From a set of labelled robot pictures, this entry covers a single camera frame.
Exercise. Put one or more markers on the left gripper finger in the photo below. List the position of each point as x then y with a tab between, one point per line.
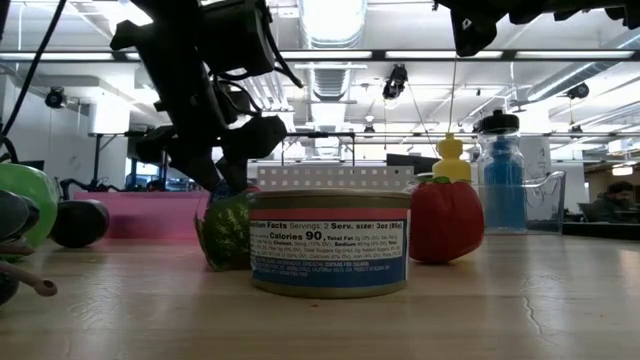
160	145
260	137

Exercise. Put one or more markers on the yellow plastic bottle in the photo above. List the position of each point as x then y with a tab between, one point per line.
451	160

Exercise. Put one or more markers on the red toy strawberry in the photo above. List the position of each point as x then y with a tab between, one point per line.
445	225

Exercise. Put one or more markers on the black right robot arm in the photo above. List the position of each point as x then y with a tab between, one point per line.
575	10

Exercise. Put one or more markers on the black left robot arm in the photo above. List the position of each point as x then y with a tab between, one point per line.
175	60

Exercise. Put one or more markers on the white perforated basket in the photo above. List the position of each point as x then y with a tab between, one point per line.
300	177

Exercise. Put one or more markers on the pink plastic bin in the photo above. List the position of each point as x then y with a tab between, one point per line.
150	215

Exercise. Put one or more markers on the black ceiling spotlight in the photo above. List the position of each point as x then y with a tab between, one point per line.
395	81
54	98
578	91

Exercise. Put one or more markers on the dark purple toy plum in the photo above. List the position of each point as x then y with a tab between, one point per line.
80	222

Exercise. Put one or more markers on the gold-top blue-label tin can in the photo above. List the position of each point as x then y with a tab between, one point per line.
330	250

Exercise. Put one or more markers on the green toy apple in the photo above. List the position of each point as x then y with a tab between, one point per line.
30	190

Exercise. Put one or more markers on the black distant monitor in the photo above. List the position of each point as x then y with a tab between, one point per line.
405	162

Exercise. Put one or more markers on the blue plastic bottle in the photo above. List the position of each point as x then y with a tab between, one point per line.
502	190

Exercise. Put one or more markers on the clear plastic bin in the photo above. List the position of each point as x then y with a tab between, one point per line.
545	210

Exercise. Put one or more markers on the person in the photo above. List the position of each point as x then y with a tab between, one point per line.
612	205

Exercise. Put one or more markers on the silver ceiling air duct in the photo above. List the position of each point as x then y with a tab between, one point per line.
332	22

